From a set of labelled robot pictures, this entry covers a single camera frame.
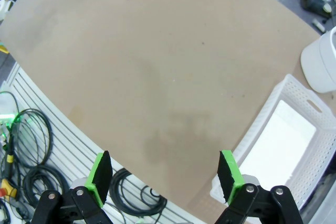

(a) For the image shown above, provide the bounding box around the yellow emergency stop button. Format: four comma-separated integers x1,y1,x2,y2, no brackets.
0,178,18,200

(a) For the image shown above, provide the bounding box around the coiled black cable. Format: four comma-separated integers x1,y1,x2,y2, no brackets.
22,165,70,209
7,108,53,168
109,167,169,216

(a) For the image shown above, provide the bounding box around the white box with green light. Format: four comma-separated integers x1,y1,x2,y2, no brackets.
0,91,19,141

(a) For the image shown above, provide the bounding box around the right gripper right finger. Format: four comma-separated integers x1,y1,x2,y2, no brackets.
214,150,302,224

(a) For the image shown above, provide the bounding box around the white perforated plastic basket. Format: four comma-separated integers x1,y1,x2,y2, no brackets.
209,73,336,210

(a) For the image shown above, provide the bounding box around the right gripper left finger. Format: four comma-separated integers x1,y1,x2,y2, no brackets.
31,150,113,224

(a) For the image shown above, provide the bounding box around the small white lidded bin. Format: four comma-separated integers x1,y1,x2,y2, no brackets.
300,26,336,93

